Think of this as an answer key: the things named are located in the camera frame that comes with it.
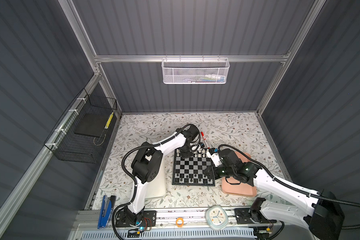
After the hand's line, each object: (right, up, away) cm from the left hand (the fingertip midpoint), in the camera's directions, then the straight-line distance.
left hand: (185, 152), depth 94 cm
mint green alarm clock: (+15, -28, -22) cm, 38 cm away
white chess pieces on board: (+6, -1, -1) cm, 6 cm away
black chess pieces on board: (+3, -14, -11) cm, 18 cm away
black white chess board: (+2, -10, -6) cm, 12 cm away
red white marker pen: (+13, +9, +11) cm, 19 cm away
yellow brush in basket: (-41, +20, -15) cm, 48 cm away
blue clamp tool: (-41, -26, -19) cm, 52 cm away
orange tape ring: (-2, -31, -22) cm, 38 cm away
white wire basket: (+8, +63, +30) cm, 70 cm away
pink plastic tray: (+32, -18, -11) cm, 39 cm away
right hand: (+10, -8, -17) cm, 21 cm away
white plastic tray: (-16, -18, -11) cm, 27 cm away
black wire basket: (-52, +13, -21) cm, 58 cm away
